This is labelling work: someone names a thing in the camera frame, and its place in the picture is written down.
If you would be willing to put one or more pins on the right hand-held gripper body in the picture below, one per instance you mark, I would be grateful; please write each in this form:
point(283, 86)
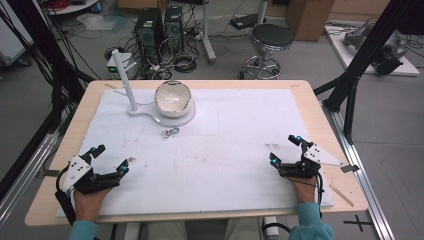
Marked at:
point(308, 165)

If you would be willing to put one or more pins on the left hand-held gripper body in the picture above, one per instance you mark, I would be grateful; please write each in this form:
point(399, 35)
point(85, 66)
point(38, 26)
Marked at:
point(78, 171)

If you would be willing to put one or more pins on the person's right hand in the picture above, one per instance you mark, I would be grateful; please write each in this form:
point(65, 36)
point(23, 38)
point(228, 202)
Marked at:
point(305, 191)

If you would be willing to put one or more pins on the person's left hand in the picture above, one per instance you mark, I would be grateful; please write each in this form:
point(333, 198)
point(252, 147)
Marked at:
point(88, 203)

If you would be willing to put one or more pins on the grey tape piece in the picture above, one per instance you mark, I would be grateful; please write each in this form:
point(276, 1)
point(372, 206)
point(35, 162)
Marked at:
point(350, 168)

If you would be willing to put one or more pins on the thin wooden stick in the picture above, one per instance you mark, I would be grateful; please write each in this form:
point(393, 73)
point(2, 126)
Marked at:
point(341, 195)

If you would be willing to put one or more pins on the white foam mat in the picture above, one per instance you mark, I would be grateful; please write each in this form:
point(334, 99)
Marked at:
point(216, 160)

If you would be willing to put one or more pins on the white stand with pole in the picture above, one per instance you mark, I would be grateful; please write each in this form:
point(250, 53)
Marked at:
point(140, 111)

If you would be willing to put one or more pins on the black tape cross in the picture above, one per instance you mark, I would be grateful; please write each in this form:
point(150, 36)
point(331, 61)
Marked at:
point(358, 222)

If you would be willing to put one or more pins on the white ceramic bowl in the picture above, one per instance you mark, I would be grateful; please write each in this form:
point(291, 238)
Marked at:
point(172, 100)

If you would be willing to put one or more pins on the small white power unit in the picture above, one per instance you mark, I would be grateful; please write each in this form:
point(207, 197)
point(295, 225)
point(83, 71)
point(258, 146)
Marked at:
point(113, 68)

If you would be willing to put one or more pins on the white platform board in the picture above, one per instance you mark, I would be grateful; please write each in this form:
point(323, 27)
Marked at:
point(346, 55)

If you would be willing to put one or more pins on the black round stool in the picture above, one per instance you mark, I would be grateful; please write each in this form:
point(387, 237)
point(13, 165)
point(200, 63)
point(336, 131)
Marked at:
point(271, 35)

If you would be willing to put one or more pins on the brown cardboard box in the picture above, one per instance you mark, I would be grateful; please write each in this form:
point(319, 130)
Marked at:
point(308, 18)

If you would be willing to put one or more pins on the grey and black machine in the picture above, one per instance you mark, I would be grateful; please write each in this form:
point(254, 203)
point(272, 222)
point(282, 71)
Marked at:
point(386, 50)

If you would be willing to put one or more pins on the black flat device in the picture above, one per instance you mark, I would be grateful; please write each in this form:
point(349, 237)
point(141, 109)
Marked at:
point(245, 21)

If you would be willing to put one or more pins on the clear plastic bag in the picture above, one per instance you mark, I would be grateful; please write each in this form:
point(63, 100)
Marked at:
point(96, 21)

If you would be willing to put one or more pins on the black computer tower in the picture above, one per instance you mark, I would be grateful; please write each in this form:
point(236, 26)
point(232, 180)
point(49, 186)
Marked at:
point(174, 28)
point(148, 31)

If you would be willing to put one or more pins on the white desk leg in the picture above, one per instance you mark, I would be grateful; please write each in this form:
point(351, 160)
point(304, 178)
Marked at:
point(207, 33)

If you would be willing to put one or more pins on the round white table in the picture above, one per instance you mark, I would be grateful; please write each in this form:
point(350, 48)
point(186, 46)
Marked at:
point(75, 7)

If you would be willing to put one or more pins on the aluminium rail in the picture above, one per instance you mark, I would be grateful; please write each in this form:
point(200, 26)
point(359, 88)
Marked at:
point(26, 170)
point(363, 186)

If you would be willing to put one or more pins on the black metal frame strut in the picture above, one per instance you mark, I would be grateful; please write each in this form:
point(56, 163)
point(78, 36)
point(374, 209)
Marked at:
point(366, 46)

